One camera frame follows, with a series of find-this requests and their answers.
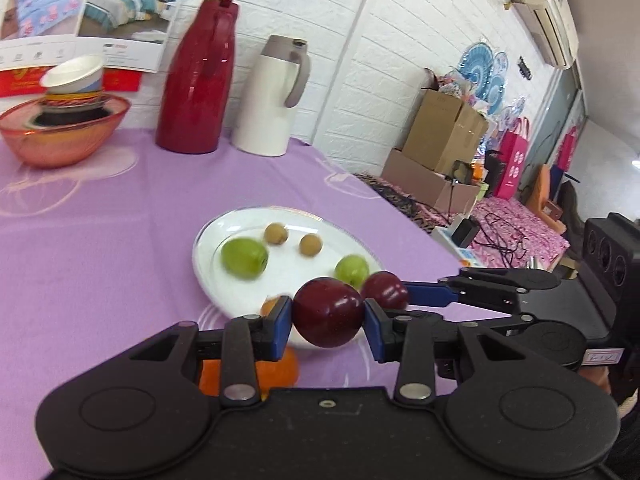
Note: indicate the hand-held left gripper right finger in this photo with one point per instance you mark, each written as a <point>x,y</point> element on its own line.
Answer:
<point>375,332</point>

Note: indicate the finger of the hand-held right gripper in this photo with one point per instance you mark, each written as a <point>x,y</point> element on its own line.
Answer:
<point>480,316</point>
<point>427,295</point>

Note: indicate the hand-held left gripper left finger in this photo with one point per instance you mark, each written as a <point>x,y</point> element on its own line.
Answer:
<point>280,330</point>

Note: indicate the dark red plum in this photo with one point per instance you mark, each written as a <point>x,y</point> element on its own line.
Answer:
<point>384,290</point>
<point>327,312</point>

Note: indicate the white plate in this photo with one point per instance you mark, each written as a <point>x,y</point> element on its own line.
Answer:
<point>300,267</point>

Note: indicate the oblong green fruit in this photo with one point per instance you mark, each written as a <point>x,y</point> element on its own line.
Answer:
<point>352,270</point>

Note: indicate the round green fruit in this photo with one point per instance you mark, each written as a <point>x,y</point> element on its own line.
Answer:
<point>244,257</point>

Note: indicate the brown longan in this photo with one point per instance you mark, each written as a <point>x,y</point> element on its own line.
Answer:
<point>310,245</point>
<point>276,233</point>

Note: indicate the orange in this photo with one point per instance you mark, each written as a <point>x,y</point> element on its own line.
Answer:
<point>270,306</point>
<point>279,375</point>
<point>210,379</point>

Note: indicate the black power adapter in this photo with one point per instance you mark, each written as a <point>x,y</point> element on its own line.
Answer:
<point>466,232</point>

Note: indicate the pink printed blanket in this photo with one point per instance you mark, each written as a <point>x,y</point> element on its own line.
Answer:
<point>530,230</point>

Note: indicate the leopard patterned cloth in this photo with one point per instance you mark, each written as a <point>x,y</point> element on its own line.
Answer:
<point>395,200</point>

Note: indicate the low cardboard box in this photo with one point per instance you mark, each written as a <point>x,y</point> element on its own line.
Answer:
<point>425,185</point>

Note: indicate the pink gift bag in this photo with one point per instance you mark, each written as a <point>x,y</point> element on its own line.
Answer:
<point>569,150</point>
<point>512,167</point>

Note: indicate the tall cardboard box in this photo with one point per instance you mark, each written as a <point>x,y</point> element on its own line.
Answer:
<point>445,130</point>

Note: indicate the purple tablecloth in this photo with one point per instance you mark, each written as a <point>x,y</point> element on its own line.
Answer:
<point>100,240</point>

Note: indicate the white thermos jug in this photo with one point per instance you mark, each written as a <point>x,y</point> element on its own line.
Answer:
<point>262,110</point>

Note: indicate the blue decorative plate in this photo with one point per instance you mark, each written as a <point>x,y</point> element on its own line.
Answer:
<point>500,67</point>
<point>475,67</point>

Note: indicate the red thermos jug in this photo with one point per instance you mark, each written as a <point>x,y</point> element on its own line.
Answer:
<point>195,90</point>

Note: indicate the orange glass bowl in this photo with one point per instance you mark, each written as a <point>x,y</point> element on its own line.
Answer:
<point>65,146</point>

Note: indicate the white air conditioner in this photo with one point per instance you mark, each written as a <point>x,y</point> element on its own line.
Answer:
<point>547,15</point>

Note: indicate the stack of small bowls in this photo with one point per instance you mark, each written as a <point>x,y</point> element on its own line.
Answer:
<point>65,109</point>

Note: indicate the white paper cup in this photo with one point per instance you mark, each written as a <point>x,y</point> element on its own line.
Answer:
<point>70,77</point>

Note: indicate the red paper wall sign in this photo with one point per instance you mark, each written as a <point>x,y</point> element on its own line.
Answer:
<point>120,80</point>

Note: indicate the teal bedding wall poster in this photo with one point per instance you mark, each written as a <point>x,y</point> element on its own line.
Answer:
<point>135,15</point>

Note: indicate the blue bedding wall poster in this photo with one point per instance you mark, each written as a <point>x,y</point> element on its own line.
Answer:
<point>40,5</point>

